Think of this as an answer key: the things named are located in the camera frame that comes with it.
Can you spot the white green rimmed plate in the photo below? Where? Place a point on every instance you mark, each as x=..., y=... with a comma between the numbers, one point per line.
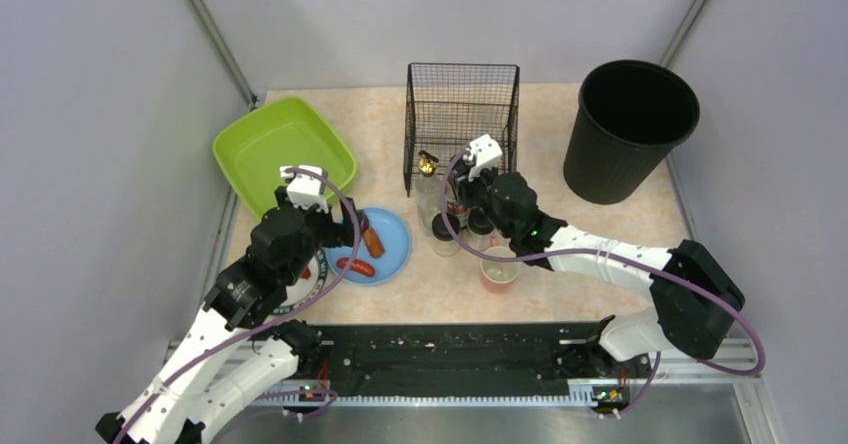
x=305, y=289

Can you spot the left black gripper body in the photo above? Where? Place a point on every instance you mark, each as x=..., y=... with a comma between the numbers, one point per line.
x=342, y=230

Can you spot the black wire basket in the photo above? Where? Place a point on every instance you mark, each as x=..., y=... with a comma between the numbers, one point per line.
x=447, y=105

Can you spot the dark red chili pepper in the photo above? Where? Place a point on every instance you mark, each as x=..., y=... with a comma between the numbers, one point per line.
x=363, y=220

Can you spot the brown sauce bottle black cap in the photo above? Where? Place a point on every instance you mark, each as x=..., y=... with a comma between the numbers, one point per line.
x=455, y=208

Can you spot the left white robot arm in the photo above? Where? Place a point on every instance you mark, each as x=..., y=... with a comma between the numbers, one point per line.
x=185, y=403

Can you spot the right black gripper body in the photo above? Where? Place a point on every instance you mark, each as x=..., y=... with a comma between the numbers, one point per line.
x=466, y=180

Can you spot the green plastic tub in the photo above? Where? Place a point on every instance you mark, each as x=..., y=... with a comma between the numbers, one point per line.
x=286, y=132

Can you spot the clear bottle gold pump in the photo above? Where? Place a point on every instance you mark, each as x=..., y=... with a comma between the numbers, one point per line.
x=427, y=189

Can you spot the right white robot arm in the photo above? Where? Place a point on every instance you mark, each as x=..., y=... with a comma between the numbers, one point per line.
x=689, y=292

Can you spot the blue plate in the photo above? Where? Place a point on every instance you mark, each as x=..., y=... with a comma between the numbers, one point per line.
x=395, y=237

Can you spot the clear jar black lid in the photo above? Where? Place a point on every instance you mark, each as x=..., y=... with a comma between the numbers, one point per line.
x=481, y=232
x=443, y=230

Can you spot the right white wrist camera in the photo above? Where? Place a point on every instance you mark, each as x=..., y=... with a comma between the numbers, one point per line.
x=482, y=153

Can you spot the red sausage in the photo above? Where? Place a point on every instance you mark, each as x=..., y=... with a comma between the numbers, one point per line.
x=361, y=267

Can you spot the orange sausage piece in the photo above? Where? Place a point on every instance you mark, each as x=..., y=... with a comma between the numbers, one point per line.
x=373, y=243

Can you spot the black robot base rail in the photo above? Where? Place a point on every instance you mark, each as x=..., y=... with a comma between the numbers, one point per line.
x=463, y=360

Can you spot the black trash bin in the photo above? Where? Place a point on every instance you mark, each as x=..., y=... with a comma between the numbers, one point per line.
x=631, y=114

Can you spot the pink mug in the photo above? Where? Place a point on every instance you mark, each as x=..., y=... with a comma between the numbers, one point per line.
x=498, y=277

